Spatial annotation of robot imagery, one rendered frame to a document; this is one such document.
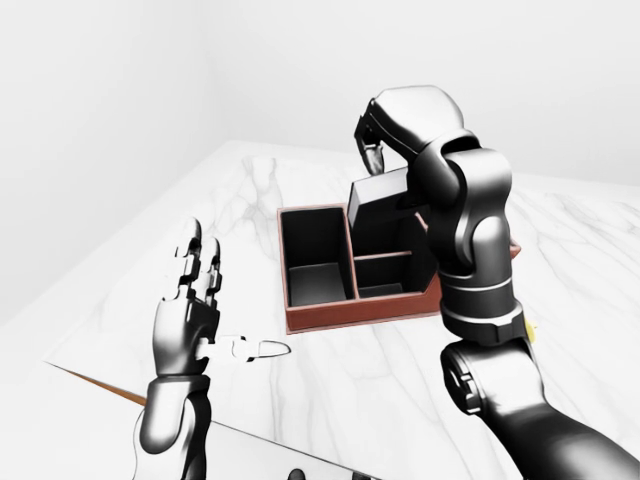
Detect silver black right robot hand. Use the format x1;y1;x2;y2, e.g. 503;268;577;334
351;84;471;177

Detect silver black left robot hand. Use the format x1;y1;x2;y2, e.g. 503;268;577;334
151;216;293;380

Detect red-brown desk caddy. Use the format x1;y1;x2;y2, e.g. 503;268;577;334
275;201;524;337

